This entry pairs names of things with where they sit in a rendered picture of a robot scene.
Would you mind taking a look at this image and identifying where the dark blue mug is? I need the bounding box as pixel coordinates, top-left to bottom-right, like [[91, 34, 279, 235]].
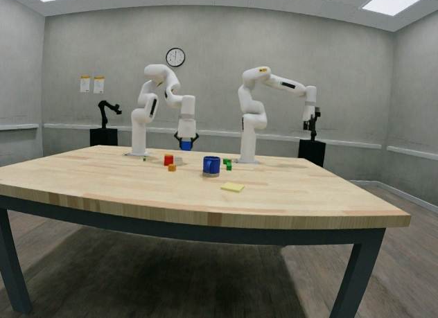
[[202, 156, 220, 177]]

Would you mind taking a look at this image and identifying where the pale yellow square tile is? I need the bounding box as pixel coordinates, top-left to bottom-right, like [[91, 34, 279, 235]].
[[220, 182, 245, 193]]

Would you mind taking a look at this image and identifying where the red cube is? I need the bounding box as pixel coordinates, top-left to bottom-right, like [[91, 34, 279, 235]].
[[164, 155, 173, 166]]

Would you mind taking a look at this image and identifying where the blue cube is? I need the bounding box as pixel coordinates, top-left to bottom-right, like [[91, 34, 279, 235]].
[[182, 141, 191, 151]]

